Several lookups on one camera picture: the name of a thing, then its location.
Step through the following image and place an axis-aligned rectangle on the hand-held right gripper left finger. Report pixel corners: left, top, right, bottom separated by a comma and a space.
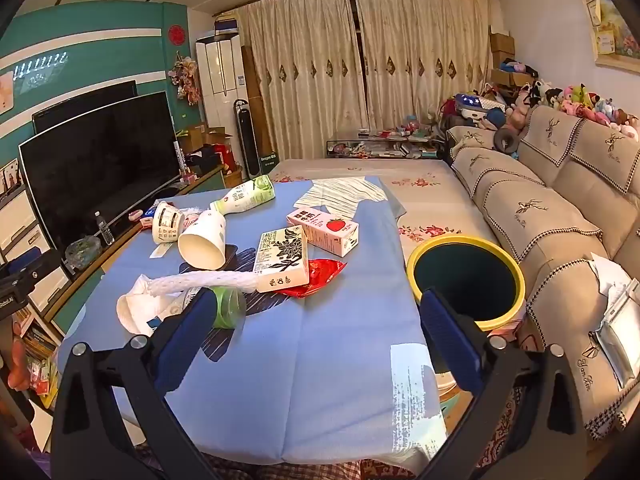
50, 287, 236, 480

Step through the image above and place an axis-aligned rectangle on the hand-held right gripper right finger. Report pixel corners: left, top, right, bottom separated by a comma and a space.
415, 287, 588, 480

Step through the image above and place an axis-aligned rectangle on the yellow rimmed green bin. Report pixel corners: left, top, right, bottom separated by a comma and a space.
406, 235, 527, 332

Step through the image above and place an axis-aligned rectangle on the clear green plastic cup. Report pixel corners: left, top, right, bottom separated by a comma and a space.
207, 285, 247, 329

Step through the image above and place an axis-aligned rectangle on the white foam net sleeve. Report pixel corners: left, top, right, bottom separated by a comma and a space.
145, 269, 261, 297

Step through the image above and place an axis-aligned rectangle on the white towel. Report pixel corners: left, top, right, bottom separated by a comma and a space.
116, 274, 201, 337

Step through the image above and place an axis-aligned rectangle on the white drawer unit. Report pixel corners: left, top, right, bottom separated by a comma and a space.
0, 180, 71, 311

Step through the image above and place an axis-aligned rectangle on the shelf of books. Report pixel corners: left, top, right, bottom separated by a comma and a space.
10, 310, 61, 406

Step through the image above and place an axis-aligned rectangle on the small clear water bottle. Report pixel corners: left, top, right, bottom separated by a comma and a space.
94, 211, 115, 246

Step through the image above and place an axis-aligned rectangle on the plain white paper cup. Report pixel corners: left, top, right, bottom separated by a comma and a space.
178, 210, 228, 269

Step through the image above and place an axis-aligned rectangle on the white yogurt cup brown label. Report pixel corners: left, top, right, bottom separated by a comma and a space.
151, 201, 186, 244

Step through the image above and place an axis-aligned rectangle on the white carton black floral print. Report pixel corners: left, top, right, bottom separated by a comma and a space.
252, 226, 311, 293

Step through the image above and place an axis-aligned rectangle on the blue printed tablecloth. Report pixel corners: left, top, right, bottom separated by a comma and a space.
57, 175, 451, 476

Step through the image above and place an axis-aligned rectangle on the large black television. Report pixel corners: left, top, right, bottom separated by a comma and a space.
18, 91, 183, 253

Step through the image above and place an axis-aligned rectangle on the red snack wrapper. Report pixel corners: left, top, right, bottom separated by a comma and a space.
274, 258, 347, 299

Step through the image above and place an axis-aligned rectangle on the green and white plastic bottle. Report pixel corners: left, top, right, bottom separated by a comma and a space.
209, 175, 277, 216

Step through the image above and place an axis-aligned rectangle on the beige sofa with deer covers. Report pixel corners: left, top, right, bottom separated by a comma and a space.
445, 105, 640, 441

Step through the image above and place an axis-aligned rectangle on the pink strawberry milk carton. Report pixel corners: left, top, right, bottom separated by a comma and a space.
286, 206, 360, 258

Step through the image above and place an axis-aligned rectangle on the black bag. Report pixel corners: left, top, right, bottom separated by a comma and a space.
185, 147, 223, 177

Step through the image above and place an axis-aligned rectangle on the white crumpled paper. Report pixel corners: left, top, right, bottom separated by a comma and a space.
590, 252, 638, 306

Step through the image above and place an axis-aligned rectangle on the silver foil pouch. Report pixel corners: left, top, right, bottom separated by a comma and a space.
592, 287, 640, 391

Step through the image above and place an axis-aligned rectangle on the red bag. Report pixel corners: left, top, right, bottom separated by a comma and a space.
215, 144, 237, 172

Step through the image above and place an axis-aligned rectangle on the black television behind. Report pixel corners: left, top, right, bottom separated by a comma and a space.
32, 79, 138, 133

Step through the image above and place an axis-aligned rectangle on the red checkered cloth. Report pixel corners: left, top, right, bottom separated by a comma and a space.
125, 452, 426, 480

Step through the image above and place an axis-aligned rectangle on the open cardboard box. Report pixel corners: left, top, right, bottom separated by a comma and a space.
187, 125, 233, 153

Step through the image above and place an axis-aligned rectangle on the cluttered glass low table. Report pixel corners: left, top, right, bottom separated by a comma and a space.
326, 127, 446, 161

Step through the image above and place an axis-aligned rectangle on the grey neck pillow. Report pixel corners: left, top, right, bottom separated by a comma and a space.
492, 126, 521, 153

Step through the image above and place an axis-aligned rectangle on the black tower fan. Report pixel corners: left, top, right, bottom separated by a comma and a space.
233, 98, 261, 181

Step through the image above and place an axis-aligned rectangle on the blue star plush pillow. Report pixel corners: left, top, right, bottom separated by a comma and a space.
454, 92, 495, 112

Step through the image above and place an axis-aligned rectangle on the white standing air conditioner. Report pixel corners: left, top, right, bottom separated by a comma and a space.
195, 34, 248, 131

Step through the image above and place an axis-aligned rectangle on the pile of plush toys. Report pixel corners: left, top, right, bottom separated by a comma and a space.
500, 57, 640, 141

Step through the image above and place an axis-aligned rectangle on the beige embroidered curtain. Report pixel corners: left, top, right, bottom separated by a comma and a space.
237, 0, 371, 161
354, 0, 493, 133

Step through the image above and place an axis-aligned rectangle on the stack of cardboard boxes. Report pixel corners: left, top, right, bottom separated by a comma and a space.
489, 32, 516, 86

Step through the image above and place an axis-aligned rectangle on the artificial flower wall decoration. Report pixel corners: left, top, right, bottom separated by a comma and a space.
169, 52, 201, 106

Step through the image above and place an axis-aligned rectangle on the framed wall painting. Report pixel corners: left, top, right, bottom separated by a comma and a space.
575, 0, 640, 68

